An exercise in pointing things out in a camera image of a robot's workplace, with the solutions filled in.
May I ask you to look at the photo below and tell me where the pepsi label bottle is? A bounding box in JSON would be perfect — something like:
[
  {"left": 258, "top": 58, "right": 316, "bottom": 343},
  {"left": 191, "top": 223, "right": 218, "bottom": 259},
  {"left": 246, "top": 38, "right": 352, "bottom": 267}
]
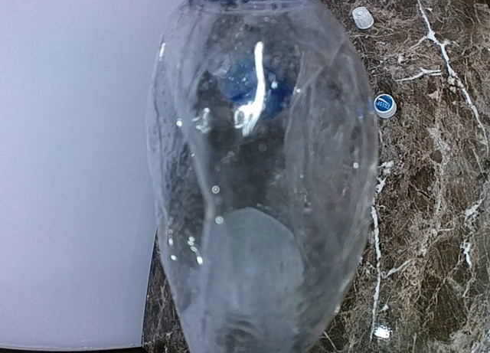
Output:
[{"left": 146, "top": 0, "right": 378, "bottom": 352}]

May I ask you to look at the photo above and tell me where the blue white bottle cap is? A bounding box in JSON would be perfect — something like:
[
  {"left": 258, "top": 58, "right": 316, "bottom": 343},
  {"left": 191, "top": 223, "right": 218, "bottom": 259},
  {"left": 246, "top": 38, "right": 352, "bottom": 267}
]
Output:
[{"left": 374, "top": 93, "right": 397, "bottom": 119}]

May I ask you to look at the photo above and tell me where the white pump bottle cap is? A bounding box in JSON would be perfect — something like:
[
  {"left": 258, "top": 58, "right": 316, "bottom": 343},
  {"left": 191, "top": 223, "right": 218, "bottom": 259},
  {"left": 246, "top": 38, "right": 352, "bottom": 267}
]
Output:
[{"left": 351, "top": 6, "right": 374, "bottom": 30}]

